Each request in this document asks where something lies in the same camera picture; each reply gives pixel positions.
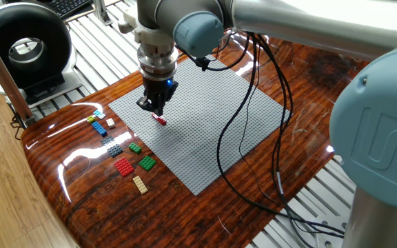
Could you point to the grey Lego baseplate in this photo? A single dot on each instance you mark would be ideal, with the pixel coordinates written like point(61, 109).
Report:
point(198, 137)

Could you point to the tan Lego plate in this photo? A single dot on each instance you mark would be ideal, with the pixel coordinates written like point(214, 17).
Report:
point(140, 184)

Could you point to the small green Lego brick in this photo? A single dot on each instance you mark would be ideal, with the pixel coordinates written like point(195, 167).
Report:
point(135, 148)

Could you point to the aluminium mounting plate with bolts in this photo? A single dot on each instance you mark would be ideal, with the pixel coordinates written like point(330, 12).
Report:
point(322, 239)

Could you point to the red long Lego brick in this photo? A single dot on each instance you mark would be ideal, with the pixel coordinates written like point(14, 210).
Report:
point(160, 120)

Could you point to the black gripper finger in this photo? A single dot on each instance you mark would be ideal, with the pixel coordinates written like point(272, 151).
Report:
point(174, 88)
point(147, 104)

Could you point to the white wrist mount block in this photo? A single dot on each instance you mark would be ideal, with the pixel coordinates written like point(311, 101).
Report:
point(148, 32)

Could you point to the red square Lego plate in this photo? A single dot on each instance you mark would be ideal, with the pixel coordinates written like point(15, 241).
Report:
point(124, 167)

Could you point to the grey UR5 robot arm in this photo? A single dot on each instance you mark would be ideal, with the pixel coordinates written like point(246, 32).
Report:
point(322, 20)

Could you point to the white Lego brick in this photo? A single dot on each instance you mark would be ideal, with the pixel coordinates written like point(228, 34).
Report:
point(110, 122)

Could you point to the blue Lego brick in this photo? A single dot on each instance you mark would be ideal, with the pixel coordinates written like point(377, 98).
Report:
point(99, 128)

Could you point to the aluminium profile bracket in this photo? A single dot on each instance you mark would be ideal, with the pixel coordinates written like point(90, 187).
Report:
point(100, 13)

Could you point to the dark grey Lego plate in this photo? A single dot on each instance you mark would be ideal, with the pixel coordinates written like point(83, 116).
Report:
point(113, 147)

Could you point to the lime green Lego brick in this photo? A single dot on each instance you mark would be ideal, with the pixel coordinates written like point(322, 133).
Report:
point(91, 119)

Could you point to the green square Lego plate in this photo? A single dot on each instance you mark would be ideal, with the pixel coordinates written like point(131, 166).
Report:
point(147, 163)

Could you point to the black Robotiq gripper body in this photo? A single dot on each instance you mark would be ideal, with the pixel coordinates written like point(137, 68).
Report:
point(158, 92)

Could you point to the black keyboard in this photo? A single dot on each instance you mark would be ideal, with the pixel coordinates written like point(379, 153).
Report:
point(64, 7)

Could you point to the glossy wood-grain mat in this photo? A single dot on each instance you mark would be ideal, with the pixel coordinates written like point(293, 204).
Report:
point(184, 220)

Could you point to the brown wooden pole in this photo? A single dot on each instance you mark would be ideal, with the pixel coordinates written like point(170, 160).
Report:
point(2, 72)

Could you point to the light blue Lego plate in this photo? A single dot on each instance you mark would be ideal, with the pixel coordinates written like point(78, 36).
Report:
point(99, 114)

